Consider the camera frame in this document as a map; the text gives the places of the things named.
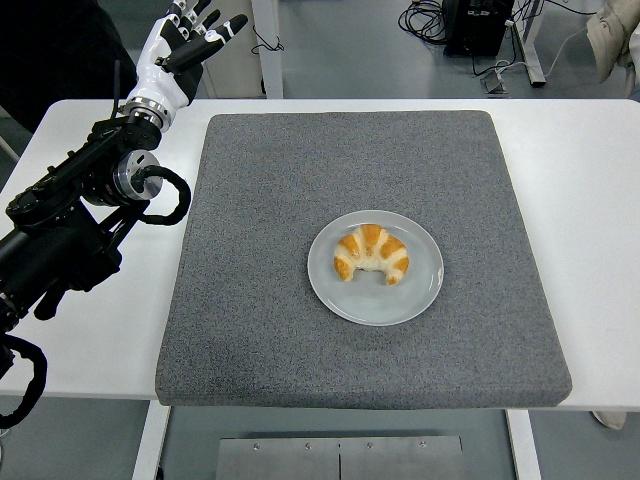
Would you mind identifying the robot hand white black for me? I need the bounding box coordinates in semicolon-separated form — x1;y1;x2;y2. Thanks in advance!
128;0;249;110

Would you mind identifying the golden croissant bread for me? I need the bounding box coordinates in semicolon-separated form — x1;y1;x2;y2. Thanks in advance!
333;223;411;287

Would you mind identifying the light grey round plate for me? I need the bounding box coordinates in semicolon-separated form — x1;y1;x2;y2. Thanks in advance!
307;209;446;328

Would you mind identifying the white cabinet panel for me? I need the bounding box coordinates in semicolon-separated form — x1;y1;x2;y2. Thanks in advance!
177;0;266;100

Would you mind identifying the person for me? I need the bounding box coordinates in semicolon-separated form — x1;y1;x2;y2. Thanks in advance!
585;0;640;101
0;0;137;134

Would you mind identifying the grey felt mat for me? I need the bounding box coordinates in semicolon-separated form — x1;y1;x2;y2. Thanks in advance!
155;110;574;411

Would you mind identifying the black computer case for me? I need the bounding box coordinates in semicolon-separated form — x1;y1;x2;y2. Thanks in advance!
443;0;516;57

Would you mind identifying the small grey metal box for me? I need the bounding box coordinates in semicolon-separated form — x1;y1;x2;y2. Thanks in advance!
480;69;510;95

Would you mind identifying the white table leg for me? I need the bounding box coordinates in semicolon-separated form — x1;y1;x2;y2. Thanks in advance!
130;399;172;480
504;408;543;480

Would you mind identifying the white desk leg with foot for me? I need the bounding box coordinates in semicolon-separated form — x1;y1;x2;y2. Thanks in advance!
512;0;547;89

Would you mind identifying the person's foot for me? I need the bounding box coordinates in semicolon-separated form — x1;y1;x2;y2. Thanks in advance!
592;409;627;431

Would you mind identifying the thin black cable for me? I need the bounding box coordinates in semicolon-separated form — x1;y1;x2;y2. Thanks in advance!
251;24;285;55

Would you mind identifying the black cable bundle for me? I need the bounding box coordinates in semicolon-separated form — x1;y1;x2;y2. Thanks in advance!
398;0;449;47

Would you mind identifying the white cable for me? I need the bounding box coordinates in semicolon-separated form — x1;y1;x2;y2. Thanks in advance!
499;22;594;81

